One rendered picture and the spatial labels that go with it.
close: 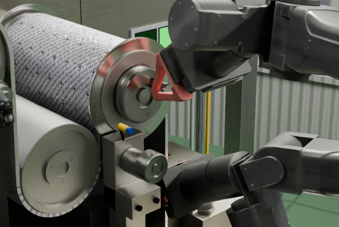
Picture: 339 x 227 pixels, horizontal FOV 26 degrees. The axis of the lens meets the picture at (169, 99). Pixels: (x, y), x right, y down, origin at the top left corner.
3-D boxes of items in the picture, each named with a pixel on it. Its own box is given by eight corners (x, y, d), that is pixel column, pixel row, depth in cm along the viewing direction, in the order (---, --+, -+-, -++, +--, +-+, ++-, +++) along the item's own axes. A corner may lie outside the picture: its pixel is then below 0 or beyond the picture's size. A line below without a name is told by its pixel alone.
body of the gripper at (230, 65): (244, 77, 93) (281, 51, 87) (186, 97, 87) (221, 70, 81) (221, 32, 94) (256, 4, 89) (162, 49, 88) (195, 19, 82)
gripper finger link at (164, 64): (192, 109, 97) (233, 79, 90) (152, 123, 93) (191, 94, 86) (170, 64, 98) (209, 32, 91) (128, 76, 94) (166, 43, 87)
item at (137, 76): (113, 103, 93) (146, 56, 95) (103, 98, 94) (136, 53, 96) (143, 133, 98) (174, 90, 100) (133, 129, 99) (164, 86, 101)
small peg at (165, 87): (162, 90, 94) (168, 81, 94) (148, 84, 96) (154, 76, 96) (167, 96, 95) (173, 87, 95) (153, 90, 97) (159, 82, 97)
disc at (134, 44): (86, 153, 95) (94, 41, 91) (83, 152, 95) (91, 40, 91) (170, 136, 105) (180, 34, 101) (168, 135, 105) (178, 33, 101)
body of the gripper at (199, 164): (219, 196, 107) (254, 189, 101) (168, 220, 101) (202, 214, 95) (205, 154, 107) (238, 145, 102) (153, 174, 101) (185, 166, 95)
